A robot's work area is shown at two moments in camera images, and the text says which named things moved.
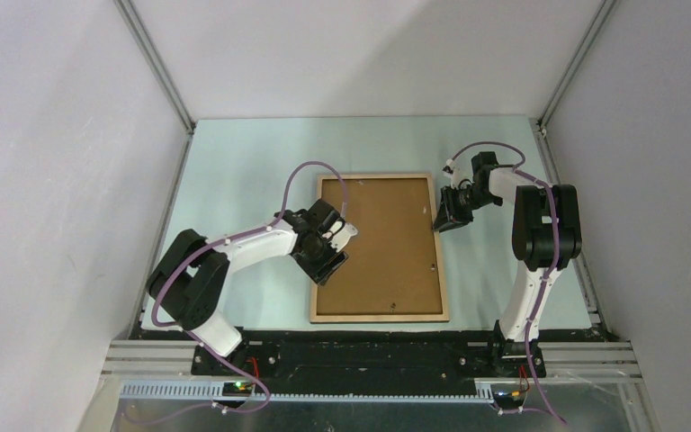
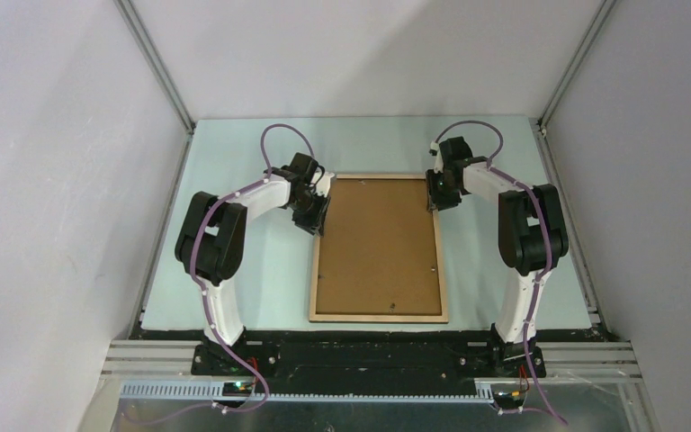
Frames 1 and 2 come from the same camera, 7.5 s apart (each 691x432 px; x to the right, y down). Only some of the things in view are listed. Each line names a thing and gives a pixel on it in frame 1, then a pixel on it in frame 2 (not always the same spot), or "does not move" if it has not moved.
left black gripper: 312,269 → 315,224
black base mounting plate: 369,354 does not move
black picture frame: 387,318 does not move
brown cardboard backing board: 391,265 does not move
